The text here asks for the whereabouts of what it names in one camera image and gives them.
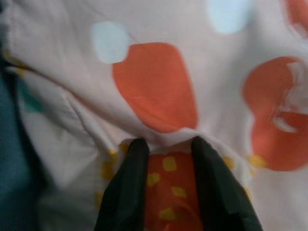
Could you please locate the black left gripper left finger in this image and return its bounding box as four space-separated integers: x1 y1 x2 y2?
95 138 150 231

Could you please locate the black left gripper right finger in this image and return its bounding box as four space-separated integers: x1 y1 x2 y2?
191 136 264 231

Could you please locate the pink pillow with orange spots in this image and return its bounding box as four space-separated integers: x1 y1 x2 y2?
0 0 308 231

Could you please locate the dark blue upholstered bed frame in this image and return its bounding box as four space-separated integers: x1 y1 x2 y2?
0 0 41 231

